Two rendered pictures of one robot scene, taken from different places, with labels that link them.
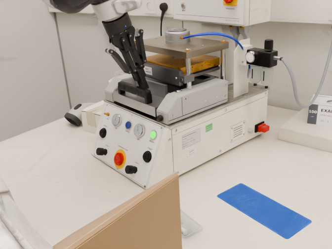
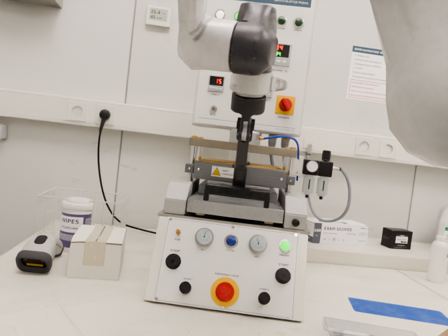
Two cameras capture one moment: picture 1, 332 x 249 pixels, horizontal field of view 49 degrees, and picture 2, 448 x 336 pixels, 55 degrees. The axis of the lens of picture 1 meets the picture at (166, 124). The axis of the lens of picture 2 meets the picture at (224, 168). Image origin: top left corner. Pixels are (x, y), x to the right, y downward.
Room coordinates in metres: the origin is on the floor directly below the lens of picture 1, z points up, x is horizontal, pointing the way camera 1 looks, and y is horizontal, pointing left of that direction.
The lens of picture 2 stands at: (0.42, 0.84, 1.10)
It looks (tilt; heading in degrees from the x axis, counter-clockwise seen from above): 3 degrees down; 312
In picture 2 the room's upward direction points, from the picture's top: 7 degrees clockwise
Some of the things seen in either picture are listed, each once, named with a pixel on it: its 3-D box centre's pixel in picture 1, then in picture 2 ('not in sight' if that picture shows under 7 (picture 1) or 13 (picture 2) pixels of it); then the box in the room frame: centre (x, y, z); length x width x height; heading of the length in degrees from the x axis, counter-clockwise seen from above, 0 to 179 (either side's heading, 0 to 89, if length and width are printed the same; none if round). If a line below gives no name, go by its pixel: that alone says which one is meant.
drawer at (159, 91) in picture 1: (168, 87); (237, 197); (1.14, -0.02, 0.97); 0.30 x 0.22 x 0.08; 129
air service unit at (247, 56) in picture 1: (259, 63); (315, 174); (1.08, -0.29, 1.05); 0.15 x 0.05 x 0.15; 39
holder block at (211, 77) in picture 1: (179, 80); (238, 190); (1.17, -0.05, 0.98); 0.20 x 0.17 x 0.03; 39
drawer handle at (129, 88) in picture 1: (134, 92); (237, 195); (1.05, 0.09, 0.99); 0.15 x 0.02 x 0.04; 39
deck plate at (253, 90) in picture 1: (187, 94); (236, 209); (1.19, -0.08, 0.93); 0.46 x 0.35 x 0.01; 129
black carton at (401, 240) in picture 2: not in sight; (396, 238); (0.99, -0.80, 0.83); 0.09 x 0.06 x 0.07; 56
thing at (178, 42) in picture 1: (189, 49); (249, 154); (1.17, -0.09, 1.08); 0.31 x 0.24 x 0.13; 39
